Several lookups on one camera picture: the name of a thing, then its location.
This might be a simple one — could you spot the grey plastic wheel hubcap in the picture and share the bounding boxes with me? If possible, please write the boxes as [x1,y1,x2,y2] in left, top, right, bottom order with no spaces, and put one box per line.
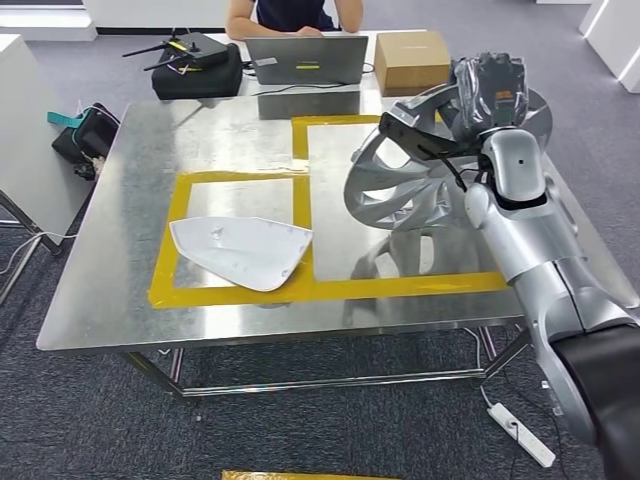
[343,82,555,233]

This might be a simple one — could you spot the person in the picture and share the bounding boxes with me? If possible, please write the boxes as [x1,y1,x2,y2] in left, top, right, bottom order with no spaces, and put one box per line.
[225,0,365,41]

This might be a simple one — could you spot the white car body part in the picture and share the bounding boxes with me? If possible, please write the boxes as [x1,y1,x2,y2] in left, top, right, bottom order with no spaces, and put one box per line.
[168,215,314,293]

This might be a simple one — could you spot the white power cable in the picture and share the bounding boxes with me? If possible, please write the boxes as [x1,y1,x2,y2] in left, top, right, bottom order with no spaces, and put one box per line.
[0,228,78,276]
[462,327,496,409]

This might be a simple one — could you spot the black bag teal strap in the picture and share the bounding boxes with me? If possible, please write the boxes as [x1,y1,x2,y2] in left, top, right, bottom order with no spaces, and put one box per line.
[47,101,121,182]

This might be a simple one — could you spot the white desk steel legs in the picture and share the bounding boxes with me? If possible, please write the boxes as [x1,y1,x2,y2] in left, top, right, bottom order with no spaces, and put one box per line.
[0,33,96,306]

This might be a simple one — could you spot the wrist camera with black bracket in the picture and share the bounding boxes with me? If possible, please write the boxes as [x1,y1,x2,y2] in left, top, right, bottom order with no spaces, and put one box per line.
[378,109,488,175]

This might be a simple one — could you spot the white plinth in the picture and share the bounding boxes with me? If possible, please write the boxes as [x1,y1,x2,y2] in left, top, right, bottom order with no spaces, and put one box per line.
[579,0,640,94]

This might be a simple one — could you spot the steel workbench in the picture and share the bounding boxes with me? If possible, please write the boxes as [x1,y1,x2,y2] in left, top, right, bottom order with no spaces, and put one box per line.
[35,95,640,399]

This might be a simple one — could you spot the grey laptop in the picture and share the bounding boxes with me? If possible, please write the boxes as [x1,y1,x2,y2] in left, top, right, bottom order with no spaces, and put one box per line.
[245,34,370,86]

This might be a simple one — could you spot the black carrying case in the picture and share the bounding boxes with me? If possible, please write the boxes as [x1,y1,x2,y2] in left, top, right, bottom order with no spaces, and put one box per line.
[150,42,245,102]

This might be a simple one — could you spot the black router with antennas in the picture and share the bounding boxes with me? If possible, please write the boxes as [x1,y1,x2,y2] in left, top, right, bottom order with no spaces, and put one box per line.
[122,31,230,73]

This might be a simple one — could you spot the brown cardboard box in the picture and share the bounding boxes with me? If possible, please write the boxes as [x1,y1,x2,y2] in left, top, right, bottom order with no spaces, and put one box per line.
[374,30,452,99]

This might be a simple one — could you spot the white power strip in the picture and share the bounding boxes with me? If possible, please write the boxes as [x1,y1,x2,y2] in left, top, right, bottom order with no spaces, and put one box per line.
[487,402,557,469]

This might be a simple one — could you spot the white low platform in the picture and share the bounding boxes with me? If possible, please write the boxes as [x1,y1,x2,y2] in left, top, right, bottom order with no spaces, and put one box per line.
[0,6,98,42]

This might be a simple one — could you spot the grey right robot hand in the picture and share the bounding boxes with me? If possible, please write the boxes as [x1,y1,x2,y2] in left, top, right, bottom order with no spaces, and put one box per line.
[451,51,530,140]

